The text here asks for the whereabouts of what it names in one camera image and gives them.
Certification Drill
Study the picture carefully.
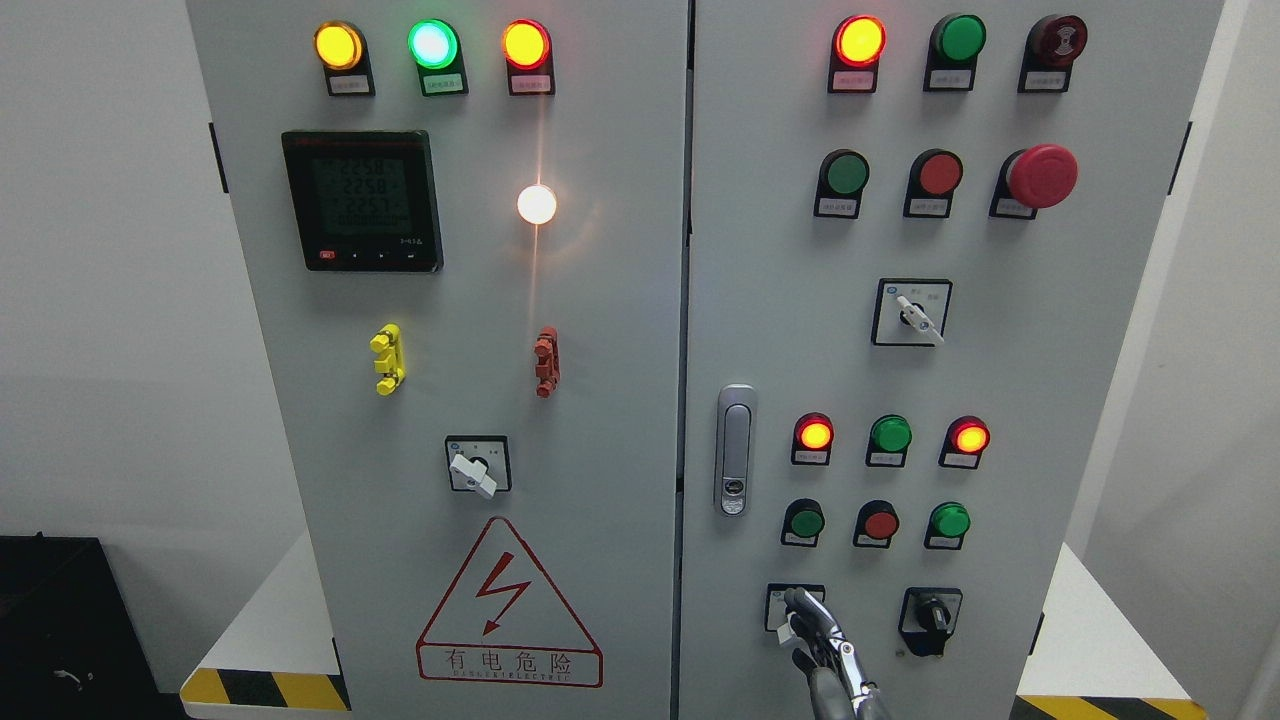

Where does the silver door handle lever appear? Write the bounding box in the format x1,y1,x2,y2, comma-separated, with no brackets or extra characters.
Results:
721,404,751,479

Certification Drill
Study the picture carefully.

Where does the silver door lock base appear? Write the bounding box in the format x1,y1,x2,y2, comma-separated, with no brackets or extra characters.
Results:
713,384,758,518

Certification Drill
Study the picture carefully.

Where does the grey left cabinet door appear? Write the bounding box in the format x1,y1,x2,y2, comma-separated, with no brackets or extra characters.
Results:
187,1,690,719

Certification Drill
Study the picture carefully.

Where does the grey cabinet door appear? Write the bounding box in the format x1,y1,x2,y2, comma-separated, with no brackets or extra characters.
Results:
187,1,690,719
678,1,1222,719

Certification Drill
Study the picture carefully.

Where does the grey right cabinet door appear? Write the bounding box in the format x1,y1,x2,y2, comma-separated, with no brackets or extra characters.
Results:
678,1,1222,719

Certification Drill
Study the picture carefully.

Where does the red terminal clip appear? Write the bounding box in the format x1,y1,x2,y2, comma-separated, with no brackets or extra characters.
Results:
532,325,561,398

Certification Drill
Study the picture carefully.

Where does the white lit indicator light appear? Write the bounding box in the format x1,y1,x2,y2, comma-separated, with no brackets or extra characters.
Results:
516,183,558,225

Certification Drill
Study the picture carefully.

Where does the red lit indicator middle left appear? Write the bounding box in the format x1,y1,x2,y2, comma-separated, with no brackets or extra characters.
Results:
790,413,835,466

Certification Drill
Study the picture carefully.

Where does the red lit indicator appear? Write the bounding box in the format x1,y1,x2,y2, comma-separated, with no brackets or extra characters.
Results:
938,415,991,470
790,413,835,466
827,14,887,94

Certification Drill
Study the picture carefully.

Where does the green push button lower left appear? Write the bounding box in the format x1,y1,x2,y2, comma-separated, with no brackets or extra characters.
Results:
780,498,826,548

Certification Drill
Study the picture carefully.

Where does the yellow terminal clip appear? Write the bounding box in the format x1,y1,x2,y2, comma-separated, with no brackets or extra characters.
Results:
369,323,406,397

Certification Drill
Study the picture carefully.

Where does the green indicator middle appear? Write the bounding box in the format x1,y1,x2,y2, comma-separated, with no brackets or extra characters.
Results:
865,414,913,468

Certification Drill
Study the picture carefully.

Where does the green push button upper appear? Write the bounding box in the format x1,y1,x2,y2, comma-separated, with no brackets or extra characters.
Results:
813,149,870,220

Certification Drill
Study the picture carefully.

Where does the red push button lower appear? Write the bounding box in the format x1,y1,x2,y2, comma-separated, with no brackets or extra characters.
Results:
852,500,900,550

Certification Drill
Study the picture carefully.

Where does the red push button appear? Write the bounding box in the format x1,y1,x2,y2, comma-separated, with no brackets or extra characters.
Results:
852,500,900,550
902,149,964,219

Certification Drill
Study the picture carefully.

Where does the red electric hazard warning sticker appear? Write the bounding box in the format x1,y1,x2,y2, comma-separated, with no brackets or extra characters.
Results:
416,516,605,688

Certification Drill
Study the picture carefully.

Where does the black digital power meter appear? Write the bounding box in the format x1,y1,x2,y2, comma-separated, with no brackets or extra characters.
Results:
282,129,444,273

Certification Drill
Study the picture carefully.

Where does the red orange indicator light left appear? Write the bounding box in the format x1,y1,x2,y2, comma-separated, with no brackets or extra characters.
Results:
500,18,556,96

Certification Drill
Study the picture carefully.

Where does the red lit indicator middle right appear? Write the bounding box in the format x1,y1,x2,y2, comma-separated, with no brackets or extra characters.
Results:
938,415,991,470

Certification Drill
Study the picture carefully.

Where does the red push button upper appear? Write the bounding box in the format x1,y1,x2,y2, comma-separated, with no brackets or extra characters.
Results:
902,149,964,219

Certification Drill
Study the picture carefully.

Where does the green lit indicator light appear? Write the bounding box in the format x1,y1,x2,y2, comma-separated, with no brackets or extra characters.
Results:
407,18,468,97

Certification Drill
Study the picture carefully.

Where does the red lit indicator top right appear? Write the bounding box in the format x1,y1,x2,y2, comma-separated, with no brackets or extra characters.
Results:
827,14,887,94

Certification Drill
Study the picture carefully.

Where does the yellow indicator light top left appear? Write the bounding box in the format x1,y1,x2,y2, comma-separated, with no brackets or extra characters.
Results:
314,20,376,97

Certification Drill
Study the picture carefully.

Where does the red emergency stop mushroom button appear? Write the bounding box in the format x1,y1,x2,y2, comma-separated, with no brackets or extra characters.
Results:
989,143,1079,220

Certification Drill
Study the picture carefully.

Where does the green indicator top right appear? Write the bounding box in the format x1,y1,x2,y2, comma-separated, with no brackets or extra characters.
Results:
923,13,987,92

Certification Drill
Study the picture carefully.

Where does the white cabinet base platform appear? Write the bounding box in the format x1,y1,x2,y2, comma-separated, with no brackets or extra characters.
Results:
179,533,352,719

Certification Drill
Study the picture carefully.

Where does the dark red buzzer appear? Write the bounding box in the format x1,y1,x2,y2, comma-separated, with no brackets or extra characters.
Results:
1018,14,1089,94

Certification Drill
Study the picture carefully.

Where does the black box at left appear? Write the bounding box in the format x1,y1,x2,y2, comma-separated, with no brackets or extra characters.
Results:
1,533,157,719

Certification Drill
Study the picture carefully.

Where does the white selector switch left door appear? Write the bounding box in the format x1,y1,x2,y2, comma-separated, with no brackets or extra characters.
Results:
444,436,512,500

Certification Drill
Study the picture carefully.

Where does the white selector switch upper right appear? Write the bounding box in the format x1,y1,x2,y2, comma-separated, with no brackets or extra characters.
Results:
870,278,954,347

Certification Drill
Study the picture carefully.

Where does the white selector switch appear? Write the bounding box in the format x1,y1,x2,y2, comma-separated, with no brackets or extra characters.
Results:
870,278,954,347
764,583,826,635

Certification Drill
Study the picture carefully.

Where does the white selector switch lower right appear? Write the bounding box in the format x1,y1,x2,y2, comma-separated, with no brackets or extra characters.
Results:
764,583,826,635

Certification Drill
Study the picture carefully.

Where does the black key selector switch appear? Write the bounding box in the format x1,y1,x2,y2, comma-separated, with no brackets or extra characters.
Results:
899,587,963,657

